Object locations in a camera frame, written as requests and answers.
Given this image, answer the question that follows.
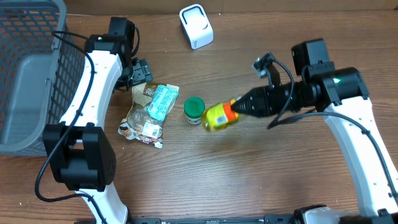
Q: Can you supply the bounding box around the white barcode scanner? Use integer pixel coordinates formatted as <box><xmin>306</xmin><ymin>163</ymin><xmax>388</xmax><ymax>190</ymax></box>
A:
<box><xmin>179</xmin><ymin>4</ymin><xmax>214</xmax><ymax>50</ymax></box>

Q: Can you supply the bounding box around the yellow dish soap bottle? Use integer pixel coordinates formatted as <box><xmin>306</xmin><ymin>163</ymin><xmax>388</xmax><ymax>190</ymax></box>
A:
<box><xmin>201</xmin><ymin>98</ymin><xmax>247</xmax><ymax>132</ymax></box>

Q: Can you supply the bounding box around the grey plastic mesh basket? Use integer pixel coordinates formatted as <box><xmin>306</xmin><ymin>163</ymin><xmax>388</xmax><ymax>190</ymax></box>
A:
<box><xmin>1</xmin><ymin>1</ymin><xmax>85</xmax><ymax>156</ymax></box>

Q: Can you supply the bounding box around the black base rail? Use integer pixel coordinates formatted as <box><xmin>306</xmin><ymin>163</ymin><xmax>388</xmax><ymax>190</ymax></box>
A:
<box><xmin>127</xmin><ymin>214</ymin><xmax>304</xmax><ymax>224</ymax></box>

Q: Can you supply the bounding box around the green lid white jar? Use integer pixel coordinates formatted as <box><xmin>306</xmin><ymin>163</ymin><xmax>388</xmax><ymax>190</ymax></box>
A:
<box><xmin>184</xmin><ymin>96</ymin><xmax>205</xmax><ymax>125</ymax></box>

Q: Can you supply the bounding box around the teal wet wipes pack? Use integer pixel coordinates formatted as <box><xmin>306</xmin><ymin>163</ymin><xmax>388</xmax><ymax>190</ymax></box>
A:
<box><xmin>147</xmin><ymin>84</ymin><xmax>179</xmax><ymax>121</ymax></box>

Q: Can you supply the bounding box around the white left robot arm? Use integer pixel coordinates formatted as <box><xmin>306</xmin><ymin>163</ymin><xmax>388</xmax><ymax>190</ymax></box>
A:
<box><xmin>35</xmin><ymin>17</ymin><xmax>153</xmax><ymax>223</ymax></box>

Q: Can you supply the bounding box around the brown nut snack bag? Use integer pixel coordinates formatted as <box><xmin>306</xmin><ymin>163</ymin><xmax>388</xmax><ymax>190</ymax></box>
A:
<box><xmin>118</xmin><ymin>83</ymin><xmax>167</xmax><ymax>149</ymax></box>

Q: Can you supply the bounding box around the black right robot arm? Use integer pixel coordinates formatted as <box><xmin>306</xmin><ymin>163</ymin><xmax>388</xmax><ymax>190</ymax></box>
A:
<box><xmin>231</xmin><ymin>39</ymin><xmax>397</xmax><ymax>223</ymax></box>

